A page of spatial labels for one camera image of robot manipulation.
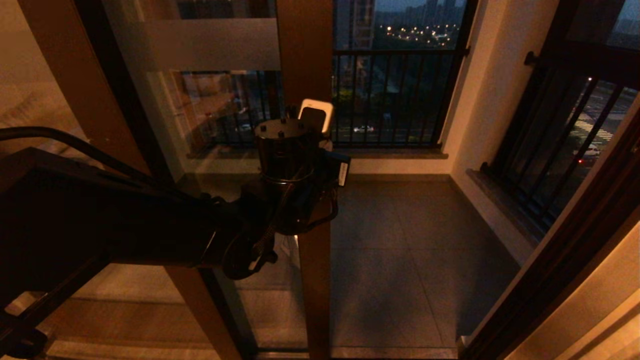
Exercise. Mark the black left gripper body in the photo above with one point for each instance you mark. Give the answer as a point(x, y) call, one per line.
point(331, 165)

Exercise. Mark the brown framed sliding glass door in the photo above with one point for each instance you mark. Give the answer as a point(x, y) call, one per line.
point(305, 50)

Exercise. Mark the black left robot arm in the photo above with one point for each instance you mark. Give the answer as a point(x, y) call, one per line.
point(100, 220)

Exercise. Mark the black balcony railing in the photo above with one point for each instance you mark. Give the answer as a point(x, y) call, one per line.
point(390, 100)
point(550, 150)

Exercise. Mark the dark brown door jamb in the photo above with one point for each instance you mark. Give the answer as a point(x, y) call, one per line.
point(575, 260)

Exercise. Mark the brown framed fixed glass panel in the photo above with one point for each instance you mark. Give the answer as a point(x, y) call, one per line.
point(75, 65)

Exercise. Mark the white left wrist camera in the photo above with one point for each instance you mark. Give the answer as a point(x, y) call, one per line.
point(324, 107)

